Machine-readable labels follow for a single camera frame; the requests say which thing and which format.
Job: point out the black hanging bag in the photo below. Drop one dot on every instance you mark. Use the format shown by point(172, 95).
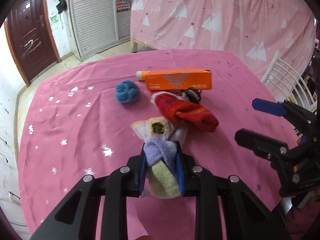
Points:
point(61, 6)

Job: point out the white louvered wardrobe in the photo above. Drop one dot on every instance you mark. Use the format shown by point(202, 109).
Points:
point(97, 17)

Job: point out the dark brown door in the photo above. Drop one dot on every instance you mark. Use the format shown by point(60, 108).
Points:
point(27, 35)

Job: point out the pink tree print curtain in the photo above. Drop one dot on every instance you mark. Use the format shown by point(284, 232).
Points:
point(225, 17)

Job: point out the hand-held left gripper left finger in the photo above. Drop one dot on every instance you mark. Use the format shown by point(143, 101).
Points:
point(142, 172)

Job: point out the blue yarn pompom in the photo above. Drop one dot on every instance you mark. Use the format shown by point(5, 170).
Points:
point(126, 92)

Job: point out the orange printed carton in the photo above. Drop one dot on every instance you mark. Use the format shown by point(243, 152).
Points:
point(177, 80)

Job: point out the white spindle chair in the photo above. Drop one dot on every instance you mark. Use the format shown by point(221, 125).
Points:
point(285, 77)

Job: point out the pink star tablecloth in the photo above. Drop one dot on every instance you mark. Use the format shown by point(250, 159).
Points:
point(75, 130)

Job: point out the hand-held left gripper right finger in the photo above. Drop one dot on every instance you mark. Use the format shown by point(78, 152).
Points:
point(180, 172)

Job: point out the pastel striped sock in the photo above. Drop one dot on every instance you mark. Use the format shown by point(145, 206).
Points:
point(160, 152)

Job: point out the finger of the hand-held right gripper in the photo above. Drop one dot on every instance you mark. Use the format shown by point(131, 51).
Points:
point(260, 143)
point(267, 106)

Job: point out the red sock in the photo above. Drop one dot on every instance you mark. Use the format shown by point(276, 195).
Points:
point(185, 113)

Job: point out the person's right hand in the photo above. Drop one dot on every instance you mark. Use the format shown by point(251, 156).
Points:
point(303, 221)

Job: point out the wooden bed frame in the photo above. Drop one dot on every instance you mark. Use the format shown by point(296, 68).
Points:
point(135, 46)

